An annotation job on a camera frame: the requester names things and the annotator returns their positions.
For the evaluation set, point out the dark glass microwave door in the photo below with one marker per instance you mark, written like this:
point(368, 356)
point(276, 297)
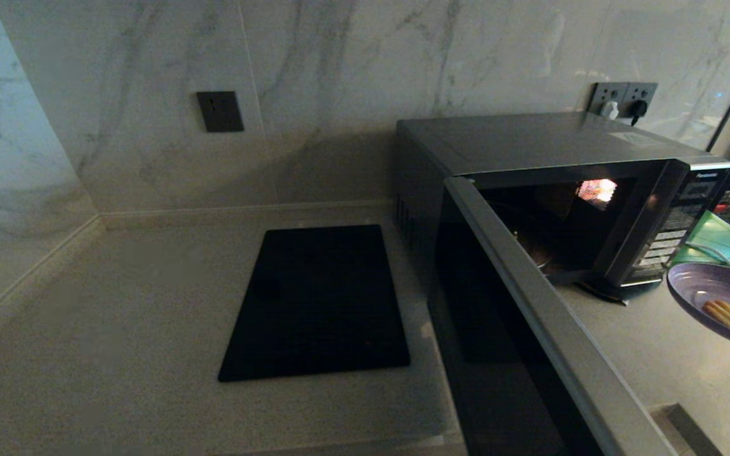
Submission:
point(511, 354)

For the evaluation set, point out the purple plate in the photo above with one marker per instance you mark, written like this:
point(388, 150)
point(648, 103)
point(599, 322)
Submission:
point(701, 285)

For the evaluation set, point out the black induction cooktop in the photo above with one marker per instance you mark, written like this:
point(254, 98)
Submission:
point(317, 304)

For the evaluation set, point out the white power plug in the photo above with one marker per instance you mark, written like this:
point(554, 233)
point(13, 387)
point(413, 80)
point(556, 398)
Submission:
point(608, 110)

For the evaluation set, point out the black power plug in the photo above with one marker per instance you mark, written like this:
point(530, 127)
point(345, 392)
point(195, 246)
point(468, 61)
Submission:
point(637, 109)

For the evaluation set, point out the green cutting board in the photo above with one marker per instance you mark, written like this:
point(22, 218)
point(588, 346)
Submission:
point(729, 240)

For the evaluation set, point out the dark single wall socket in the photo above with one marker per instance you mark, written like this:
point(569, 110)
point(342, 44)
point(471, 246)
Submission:
point(220, 111)

